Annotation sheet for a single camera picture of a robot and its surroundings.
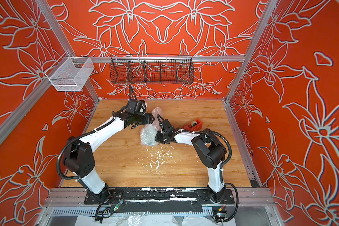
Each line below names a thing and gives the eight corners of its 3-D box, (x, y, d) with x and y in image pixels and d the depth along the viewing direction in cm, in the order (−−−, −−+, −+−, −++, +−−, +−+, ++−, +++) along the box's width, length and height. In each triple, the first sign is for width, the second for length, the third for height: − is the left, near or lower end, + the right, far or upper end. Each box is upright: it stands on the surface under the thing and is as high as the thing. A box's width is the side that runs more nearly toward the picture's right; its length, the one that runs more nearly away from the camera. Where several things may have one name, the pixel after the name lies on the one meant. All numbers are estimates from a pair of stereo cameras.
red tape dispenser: (188, 136, 98) (189, 131, 93) (183, 130, 101) (184, 125, 96) (201, 128, 102) (202, 123, 98) (196, 123, 105) (197, 118, 101)
